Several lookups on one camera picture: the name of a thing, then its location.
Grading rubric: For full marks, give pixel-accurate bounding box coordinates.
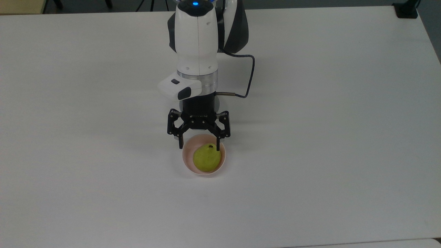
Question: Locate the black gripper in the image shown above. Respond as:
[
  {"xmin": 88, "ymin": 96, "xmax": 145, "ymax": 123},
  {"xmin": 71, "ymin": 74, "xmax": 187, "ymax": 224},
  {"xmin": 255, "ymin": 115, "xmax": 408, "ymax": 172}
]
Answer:
[{"xmin": 167, "ymin": 92, "xmax": 231, "ymax": 152}]

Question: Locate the green yellow pear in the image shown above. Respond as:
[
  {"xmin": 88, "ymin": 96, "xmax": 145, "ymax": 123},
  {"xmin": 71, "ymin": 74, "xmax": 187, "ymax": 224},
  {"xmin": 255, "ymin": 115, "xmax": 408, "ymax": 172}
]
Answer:
[{"xmin": 193, "ymin": 144, "xmax": 222, "ymax": 173}]

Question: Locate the pink plastic bowl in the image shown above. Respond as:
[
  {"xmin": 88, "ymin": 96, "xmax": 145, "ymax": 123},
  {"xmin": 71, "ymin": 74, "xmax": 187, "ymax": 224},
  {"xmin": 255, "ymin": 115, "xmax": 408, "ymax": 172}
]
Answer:
[{"xmin": 182, "ymin": 134, "xmax": 227, "ymax": 177}]

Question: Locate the light wooden cabinet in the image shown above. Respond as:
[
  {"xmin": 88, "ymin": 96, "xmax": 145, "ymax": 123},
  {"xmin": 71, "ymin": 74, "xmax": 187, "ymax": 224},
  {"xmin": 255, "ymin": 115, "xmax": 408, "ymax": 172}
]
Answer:
[{"xmin": 0, "ymin": 0, "xmax": 45, "ymax": 15}]

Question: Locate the black table clamp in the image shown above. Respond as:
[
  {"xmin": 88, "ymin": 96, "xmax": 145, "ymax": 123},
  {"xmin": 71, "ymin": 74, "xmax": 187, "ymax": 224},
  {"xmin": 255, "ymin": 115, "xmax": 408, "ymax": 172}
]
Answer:
[{"xmin": 392, "ymin": 0, "xmax": 419, "ymax": 19}]

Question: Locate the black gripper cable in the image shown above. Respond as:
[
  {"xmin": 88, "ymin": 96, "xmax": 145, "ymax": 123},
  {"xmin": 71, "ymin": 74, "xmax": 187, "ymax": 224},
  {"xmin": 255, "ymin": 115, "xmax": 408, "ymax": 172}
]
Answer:
[{"xmin": 216, "ymin": 48, "xmax": 256, "ymax": 99}]

